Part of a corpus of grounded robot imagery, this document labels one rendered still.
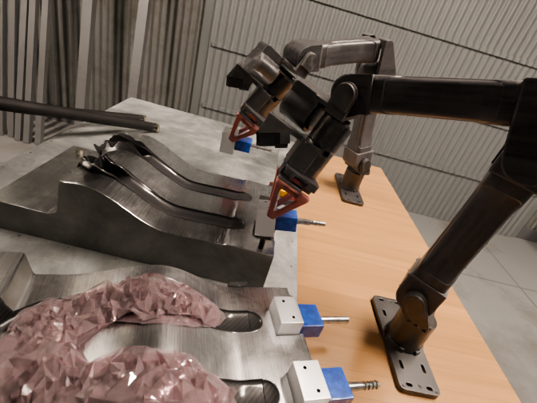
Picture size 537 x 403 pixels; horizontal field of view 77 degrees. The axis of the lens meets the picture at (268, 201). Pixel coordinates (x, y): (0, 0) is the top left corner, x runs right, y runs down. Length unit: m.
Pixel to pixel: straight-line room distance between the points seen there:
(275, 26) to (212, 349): 2.39
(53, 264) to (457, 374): 0.72
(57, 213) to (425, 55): 2.59
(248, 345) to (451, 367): 0.39
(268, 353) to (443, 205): 2.99
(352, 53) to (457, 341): 0.67
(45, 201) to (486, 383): 0.84
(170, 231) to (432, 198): 2.89
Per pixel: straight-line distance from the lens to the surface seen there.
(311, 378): 0.47
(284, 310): 0.53
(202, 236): 0.61
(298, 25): 2.66
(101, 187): 0.63
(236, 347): 0.50
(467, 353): 0.79
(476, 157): 3.28
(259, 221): 0.61
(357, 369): 0.63
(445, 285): 0.59
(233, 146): 0.87
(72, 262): 0.68
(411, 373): 0.66
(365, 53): 0.94
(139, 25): 2.57
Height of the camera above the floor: 1.26
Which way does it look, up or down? 29 degrees down
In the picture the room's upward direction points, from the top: 17 degrees clockwise
